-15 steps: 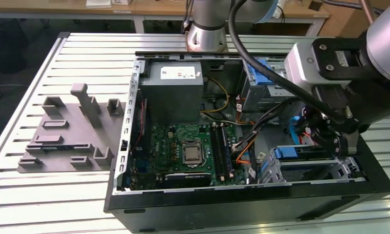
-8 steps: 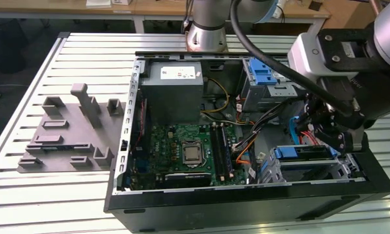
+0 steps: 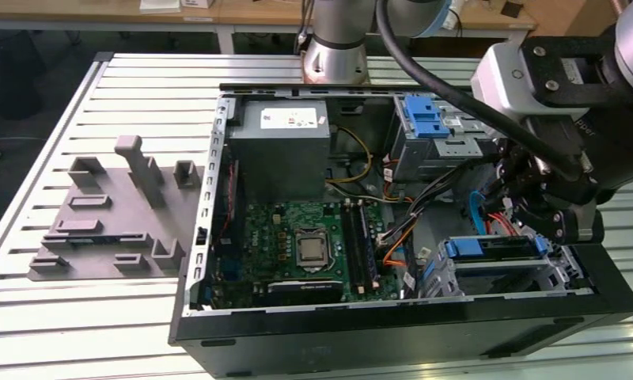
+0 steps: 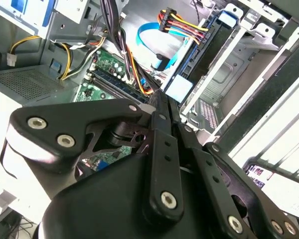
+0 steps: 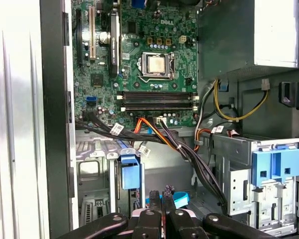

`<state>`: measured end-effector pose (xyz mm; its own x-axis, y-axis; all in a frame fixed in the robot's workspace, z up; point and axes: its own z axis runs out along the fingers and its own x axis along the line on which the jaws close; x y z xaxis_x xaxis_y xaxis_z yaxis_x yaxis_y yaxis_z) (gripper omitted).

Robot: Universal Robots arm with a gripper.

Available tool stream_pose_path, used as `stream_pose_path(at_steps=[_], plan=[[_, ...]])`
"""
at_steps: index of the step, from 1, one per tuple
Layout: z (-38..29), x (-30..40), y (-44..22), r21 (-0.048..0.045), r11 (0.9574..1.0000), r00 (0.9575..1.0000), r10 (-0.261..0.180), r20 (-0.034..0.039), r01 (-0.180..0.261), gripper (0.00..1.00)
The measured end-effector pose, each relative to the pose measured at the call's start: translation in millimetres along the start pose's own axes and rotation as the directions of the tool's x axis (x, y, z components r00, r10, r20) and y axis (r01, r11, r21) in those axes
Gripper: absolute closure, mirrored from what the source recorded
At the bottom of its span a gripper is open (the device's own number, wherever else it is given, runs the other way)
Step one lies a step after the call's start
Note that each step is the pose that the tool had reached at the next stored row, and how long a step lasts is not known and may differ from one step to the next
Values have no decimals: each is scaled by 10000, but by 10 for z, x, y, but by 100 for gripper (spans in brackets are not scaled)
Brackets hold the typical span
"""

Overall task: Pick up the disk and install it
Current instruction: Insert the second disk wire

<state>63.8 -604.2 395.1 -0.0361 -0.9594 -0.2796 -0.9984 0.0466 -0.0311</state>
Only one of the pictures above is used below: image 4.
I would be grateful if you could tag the hard disk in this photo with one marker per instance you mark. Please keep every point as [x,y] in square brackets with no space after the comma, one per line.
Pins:
[206,52]

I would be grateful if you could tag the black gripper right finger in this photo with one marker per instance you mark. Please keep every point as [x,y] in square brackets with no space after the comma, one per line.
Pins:
[204,171]

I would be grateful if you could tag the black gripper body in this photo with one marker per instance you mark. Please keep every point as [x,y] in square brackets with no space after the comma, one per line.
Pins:
[102,204]

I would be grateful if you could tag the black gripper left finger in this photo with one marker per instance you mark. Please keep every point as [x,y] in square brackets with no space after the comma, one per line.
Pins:
[52,117]

